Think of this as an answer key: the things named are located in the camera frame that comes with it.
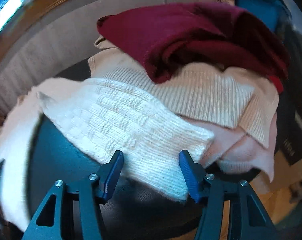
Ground pink garment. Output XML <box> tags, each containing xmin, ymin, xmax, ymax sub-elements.
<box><xmin>182</xmin><ymin>115</ymin><xmax>277</xmax><ymax>181</ymax></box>

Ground blue storage box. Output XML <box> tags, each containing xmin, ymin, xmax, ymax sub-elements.
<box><xmin>235</xmin><ymin>0</ymin><xmax>292</xmax><ymax>33</ymax></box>

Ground beige ribbed sweater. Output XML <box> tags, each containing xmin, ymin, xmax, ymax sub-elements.
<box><xmin>88</xmin><ymin>36</ymin><xmax>279</xmax><ymax>147</ymax></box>

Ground white knitted sweater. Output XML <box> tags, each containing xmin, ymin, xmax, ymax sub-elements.
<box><xmin>0</xmin><ymin>78</ymin><xmax>214</xmax><ymax>231</ymax></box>

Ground dark red sweater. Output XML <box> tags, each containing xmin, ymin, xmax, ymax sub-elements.
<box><xmin>97</xmin><ymin>2</ymin><xmax>290</xmax><ymax>92</ymax></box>

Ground black sofa seat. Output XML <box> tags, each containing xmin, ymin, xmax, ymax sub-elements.
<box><xmin>26</xmin><ymin>60</ymin><xmax>261</xmax><ymax>240</ymax></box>

